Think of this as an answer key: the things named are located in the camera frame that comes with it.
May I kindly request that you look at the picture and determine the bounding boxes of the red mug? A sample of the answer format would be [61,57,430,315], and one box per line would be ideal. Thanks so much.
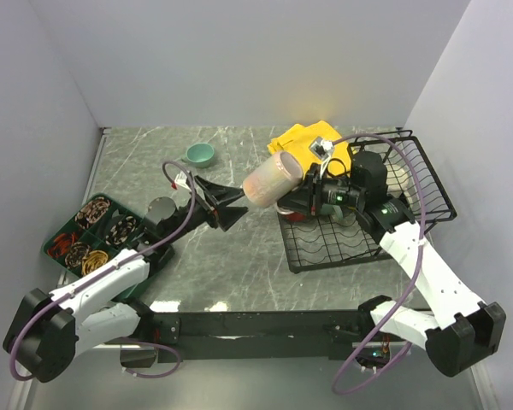
[283,210,311,223]

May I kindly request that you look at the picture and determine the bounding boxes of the yellow hair ties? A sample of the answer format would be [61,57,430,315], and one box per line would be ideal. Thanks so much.
[81,249,109,277]

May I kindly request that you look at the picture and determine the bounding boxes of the green organizer tray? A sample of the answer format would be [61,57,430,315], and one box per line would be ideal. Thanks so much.
[43,193,143,278]

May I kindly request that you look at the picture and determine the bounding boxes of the brown black hair ties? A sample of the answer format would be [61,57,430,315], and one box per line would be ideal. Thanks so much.
[64,241,91,269]

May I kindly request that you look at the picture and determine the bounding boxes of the small teal cup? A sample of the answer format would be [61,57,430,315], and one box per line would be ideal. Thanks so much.
[181,143,215,168]

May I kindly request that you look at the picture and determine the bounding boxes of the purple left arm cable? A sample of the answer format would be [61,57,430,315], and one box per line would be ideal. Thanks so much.
[9,160,198,381]

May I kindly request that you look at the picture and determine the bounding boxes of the pink mug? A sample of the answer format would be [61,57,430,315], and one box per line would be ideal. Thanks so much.
[242,150,304,214]

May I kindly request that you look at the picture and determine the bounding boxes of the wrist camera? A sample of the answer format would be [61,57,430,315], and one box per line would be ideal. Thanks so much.
[171,173,192,190]
[310,137,334,177]

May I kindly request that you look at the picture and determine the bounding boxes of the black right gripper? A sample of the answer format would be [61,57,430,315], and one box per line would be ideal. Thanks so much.
[277,162,365,216]

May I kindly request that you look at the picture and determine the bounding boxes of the black wire dish rack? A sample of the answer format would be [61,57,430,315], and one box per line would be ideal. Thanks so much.
[278,130,457,273]

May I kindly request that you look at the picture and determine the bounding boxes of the green glazed mug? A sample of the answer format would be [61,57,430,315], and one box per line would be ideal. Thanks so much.
[320,204,345,222]

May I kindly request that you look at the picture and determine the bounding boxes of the yellow cloth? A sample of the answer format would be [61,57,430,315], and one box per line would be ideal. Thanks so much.
[267,120,351,176]

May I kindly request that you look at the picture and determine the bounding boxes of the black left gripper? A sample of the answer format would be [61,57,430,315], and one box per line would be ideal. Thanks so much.
[164,175,248,244]

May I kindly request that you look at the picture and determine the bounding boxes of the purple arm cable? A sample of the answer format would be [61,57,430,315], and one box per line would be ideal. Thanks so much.
[9,160,198,381]
[331,132,424,395]

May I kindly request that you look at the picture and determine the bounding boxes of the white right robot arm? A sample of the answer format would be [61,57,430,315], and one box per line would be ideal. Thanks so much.
[278,151,506,377]

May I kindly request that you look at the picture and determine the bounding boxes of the black front base bar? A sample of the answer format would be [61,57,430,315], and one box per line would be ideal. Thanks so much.
[102,310,411,369]

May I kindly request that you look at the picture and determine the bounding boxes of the pink black hair ties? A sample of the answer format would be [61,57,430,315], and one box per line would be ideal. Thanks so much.
[74,199,111,228]

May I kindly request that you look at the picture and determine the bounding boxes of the cream black hair ties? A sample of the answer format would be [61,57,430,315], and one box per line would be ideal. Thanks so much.
[105,215,140,247]

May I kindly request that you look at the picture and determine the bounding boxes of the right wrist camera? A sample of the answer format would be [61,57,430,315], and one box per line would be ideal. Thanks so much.
[310,137,334,177]

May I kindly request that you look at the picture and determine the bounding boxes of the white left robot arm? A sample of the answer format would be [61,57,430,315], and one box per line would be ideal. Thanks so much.
[3,172,248,383]

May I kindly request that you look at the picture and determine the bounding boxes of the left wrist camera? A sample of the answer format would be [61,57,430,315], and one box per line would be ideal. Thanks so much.
[171,173,192,190]

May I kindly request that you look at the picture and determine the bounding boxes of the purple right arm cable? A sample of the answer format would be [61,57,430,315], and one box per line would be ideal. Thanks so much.
[331,132,424,395]

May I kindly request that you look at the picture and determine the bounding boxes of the orange hair ties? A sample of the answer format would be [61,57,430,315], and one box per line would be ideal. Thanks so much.
[48,232,80,260]

